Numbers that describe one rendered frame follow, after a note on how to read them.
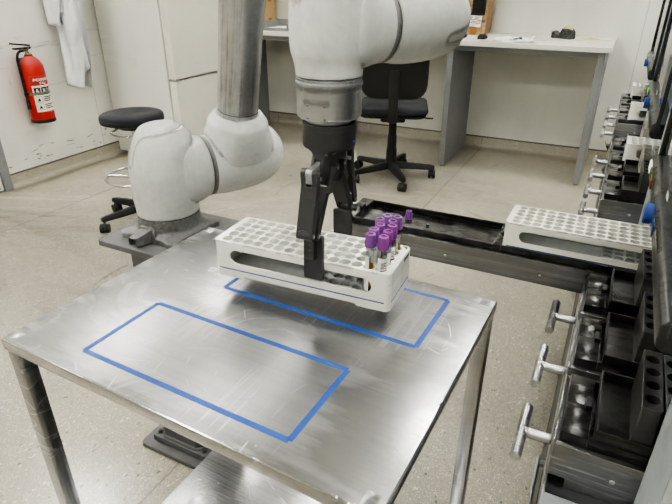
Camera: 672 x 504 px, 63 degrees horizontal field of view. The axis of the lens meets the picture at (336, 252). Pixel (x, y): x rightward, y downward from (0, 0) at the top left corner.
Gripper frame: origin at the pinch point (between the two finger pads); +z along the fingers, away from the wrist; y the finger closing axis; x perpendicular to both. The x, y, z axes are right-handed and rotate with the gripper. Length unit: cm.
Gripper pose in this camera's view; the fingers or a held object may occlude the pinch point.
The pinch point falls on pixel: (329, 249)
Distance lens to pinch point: 84.5
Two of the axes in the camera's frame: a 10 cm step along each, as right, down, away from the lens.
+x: 9.2, 1.9, -3.5
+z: -0.1, 8.9, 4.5
